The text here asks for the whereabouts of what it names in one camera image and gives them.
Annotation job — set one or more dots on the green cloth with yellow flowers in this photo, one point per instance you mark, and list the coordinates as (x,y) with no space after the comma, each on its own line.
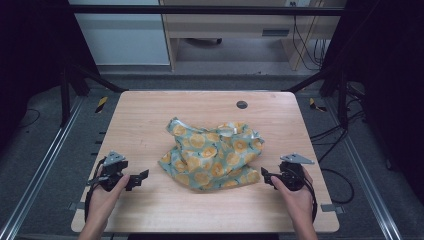
(213,156)

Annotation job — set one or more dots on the aluminium floor rail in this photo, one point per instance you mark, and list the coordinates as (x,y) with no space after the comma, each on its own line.
(36,173)
(370,180)

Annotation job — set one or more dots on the wooden desk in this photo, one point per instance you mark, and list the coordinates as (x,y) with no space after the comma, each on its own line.
(233,28)

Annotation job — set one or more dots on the black horizontal frame bar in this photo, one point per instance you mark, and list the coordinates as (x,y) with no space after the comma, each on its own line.
(200,10)

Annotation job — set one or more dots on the grey table bracket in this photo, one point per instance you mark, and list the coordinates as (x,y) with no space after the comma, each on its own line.
(76,206)
(333,208)

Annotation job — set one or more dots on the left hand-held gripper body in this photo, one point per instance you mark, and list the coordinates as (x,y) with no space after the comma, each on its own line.
(113,166)

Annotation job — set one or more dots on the person's right hand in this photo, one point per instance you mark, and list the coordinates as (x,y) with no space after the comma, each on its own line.
(295,203)

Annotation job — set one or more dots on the yellow black striped tape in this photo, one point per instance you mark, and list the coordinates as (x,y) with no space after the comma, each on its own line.
(101,104)
(315,105)

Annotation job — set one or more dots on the white cabinet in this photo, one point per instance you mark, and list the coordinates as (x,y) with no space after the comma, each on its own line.
(123,40)

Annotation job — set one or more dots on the person's left hand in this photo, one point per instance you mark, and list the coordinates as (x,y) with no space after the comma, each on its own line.
(104,200)

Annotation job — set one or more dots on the black metal stand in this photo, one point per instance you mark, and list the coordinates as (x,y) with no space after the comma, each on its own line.
(65,96)
(341,96)

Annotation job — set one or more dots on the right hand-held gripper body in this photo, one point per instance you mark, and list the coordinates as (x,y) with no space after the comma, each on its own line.
(293,173)

